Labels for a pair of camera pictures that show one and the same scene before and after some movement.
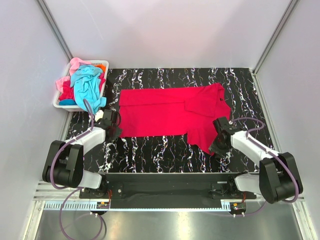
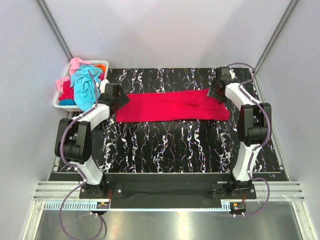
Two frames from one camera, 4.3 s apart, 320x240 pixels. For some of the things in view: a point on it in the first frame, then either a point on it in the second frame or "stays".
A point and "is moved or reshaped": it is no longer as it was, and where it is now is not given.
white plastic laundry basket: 75,107 stays
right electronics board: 238,206 stays
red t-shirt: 194,112 is moved or reshaped
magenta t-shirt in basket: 68,92 stays
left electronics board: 102,205 stays
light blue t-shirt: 85,79 stays
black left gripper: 117,134 -> 123,98
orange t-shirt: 101,66 stays
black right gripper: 220,153 -> 211,92
